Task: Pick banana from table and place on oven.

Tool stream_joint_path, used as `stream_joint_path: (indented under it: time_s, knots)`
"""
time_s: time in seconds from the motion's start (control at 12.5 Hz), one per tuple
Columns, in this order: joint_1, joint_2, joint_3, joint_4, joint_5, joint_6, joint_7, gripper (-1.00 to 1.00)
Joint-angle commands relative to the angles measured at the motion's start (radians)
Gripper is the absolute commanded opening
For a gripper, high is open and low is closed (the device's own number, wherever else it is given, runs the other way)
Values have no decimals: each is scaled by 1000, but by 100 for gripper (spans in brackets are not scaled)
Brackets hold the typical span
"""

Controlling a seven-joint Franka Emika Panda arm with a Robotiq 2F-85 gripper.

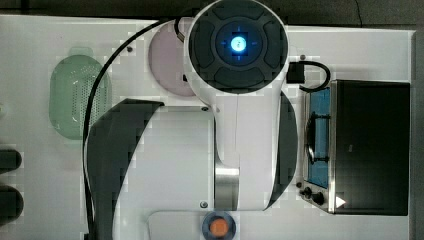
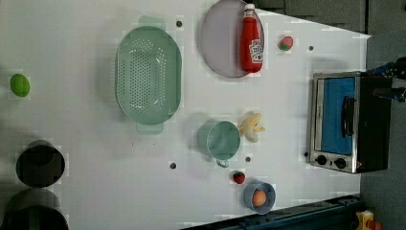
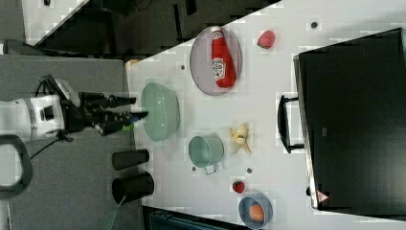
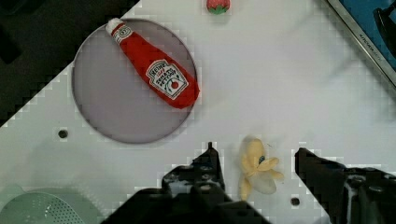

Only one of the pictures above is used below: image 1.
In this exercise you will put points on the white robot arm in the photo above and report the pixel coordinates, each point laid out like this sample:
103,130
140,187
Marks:
236,56

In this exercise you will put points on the black oven power plug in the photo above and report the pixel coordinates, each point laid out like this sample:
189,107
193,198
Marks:
296,75

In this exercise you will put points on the black toaster oven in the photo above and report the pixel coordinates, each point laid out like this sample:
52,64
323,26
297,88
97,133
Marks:
356,151

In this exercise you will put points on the pink round plate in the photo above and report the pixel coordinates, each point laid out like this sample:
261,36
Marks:
165,59

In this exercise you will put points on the orange ball in cup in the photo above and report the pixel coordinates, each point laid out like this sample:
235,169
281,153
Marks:
219,228

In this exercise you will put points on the green perforated colander basket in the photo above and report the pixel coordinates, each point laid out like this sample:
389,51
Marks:
70,86

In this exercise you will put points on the black cylinder cup upper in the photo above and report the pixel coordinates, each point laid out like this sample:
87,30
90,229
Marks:
9,160

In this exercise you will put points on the black cylinder cup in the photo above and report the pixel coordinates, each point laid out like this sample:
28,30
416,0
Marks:
11,204
9,160

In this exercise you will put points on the black cylinder cup lower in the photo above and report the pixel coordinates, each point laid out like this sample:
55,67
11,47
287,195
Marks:
11,204

